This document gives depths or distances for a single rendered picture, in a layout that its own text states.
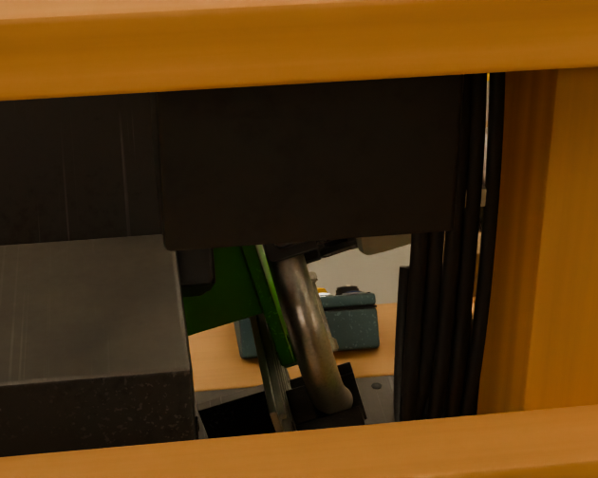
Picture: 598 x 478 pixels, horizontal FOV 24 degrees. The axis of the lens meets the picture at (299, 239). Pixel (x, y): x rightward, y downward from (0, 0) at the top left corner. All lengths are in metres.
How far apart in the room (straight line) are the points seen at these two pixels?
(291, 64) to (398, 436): 0.25
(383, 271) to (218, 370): 1.92
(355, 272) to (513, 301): 2.57
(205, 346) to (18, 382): 0.64
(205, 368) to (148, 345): 0.57
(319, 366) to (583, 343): 0.37
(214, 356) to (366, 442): 0.74
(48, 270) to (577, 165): 0.43
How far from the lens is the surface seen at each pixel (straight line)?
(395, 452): 0.76
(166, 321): 0.93
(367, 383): 1.45
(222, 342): 1.51
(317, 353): 1.11
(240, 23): 0.61
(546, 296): 0.76
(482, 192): 0.81
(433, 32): 0.63
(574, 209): 0.74
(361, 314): 1.49
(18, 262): 1.01
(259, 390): 1.32
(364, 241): 1.11
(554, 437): 0.78
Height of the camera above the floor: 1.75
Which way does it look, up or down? 30 degrees down
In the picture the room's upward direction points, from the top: straight up
